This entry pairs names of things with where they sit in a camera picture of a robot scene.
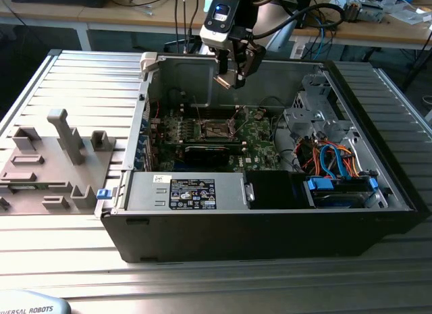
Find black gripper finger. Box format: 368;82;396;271
215;45;234;84
232;40;267;90

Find silver green CPU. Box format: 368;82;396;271
213;70;239;90

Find metal socket cover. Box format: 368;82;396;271
230;105;253;139

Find CPU socket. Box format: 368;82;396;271
200;117;239;141

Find black plastic bay cover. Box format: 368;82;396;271
244;170;306;210

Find grey plastic case latch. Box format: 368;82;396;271
139;51;159;74

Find metal drive cage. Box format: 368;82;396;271
282;74;359;149

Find green motherboard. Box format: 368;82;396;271
148;106;284;173

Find black graphics card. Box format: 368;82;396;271
182;143;246;166

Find small finned heatsink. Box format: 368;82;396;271
340;0;359;23

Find wooden desk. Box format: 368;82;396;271
0;0;217;51
290;0;432;51

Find hard disk in blue carrier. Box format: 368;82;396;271
302;176;379;209

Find grey power supply unit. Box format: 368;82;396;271
123;171;249;212

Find black PC case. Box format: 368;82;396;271
100;52;431;264

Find grey parts rack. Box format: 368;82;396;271
0;107;117;216

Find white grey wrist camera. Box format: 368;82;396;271
198;1;239;47

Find metal wire locking lever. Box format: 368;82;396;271
192;94;205;126
237;115;253;139

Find blue flat data cable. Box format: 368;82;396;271
319;143;352;180

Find orange wire bundle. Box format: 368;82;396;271
296;141;362;177

